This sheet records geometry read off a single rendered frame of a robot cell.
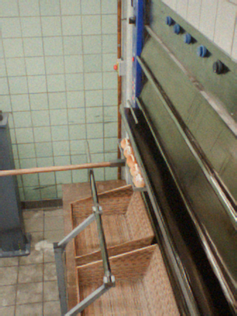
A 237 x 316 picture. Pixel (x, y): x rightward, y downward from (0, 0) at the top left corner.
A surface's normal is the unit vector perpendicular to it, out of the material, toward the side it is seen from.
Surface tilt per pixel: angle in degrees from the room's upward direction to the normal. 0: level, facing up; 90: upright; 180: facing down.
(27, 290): 0
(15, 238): 90
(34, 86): 90
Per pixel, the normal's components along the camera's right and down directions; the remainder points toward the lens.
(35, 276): 0.00, -0.85
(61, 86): 0.14, 0.52
